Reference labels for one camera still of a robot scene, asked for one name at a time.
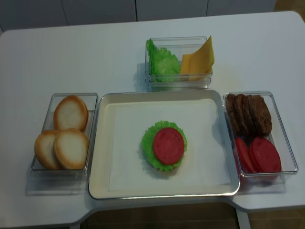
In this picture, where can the red tomato slice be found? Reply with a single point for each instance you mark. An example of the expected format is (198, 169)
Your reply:
(168, 146)

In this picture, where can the lettuce leaf on tray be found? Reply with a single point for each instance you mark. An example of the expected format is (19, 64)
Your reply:
(147, 145)

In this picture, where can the lettuce leaf in container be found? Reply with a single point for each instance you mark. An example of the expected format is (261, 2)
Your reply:
(162, 61)

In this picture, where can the clear lettuce cheese container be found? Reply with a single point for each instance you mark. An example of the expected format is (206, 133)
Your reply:
(177, 46)

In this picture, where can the yellow cheese slice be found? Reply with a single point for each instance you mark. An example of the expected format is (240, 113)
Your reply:
(195, 66)

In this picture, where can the white paper sheet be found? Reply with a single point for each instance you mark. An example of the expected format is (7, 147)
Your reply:
(207, 165)

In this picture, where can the brown meat patty leftmost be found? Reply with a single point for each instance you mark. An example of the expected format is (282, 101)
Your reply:
(229, 102)

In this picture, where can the brown meat patty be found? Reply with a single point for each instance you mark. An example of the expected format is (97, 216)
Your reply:
(260, 115)
(229, 102)
(247, 116)
(238, 111)

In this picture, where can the white metal tray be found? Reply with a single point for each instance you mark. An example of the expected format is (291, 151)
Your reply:
(102, 155)

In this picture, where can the back bun half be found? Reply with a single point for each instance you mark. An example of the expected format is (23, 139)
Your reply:
(71, 112)

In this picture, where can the bun half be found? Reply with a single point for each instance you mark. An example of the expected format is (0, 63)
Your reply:
(44, 150)
(71, 112)
(70, 148)

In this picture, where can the front right bun half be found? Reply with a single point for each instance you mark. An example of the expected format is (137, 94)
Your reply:
(70, 148)

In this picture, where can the left tomato slice in container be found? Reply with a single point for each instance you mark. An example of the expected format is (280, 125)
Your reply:
(243, 152)

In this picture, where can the tomato slice in container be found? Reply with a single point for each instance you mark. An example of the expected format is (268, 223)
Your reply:
(264, 156)
(243, 152)

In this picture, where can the clear plastic bun container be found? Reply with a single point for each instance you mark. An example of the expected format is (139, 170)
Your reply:
(55, 182)

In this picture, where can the brown meat patty front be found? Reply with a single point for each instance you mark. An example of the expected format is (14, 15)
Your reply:
(260, 115)

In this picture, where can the front left bun half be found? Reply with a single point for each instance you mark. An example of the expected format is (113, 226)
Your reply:
(44, 150)

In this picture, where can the clear patty tomato container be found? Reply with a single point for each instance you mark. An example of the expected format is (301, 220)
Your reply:
(277, 137)

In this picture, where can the right tomato slice in container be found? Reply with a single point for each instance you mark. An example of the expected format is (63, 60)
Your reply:
(264, 156)

